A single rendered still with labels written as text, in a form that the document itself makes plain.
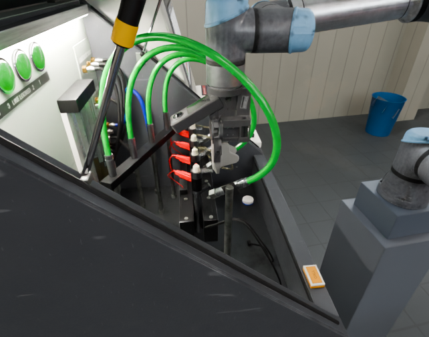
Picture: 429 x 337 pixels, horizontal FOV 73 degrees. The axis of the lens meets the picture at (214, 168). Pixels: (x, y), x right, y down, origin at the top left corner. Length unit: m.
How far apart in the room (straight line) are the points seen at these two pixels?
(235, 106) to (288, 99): 3.03
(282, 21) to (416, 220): 0.77
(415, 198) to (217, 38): 0.78
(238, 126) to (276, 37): 0.18
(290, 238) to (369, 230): 0.40
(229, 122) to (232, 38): 0.16
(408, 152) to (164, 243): 0.81
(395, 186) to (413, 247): 0.21
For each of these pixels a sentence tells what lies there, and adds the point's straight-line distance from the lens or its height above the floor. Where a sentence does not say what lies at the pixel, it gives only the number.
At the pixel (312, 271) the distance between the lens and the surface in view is 0.71.
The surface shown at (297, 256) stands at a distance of 0.74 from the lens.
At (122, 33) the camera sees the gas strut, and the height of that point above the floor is 1.46.
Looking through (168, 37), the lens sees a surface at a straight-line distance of 0.52.
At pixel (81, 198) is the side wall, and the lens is 0.34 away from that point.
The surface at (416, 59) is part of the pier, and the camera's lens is 4.04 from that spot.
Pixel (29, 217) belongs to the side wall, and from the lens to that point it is 0.37.
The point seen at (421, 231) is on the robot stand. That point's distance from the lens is 1.18.
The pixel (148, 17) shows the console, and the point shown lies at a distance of 0.96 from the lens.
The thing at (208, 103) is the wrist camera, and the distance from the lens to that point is 0.59.
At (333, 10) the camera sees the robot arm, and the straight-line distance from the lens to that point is 0.73.
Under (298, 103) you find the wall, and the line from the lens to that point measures 3.70.
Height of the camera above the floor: 1.50
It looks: 34 degrees down
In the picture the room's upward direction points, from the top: straight up
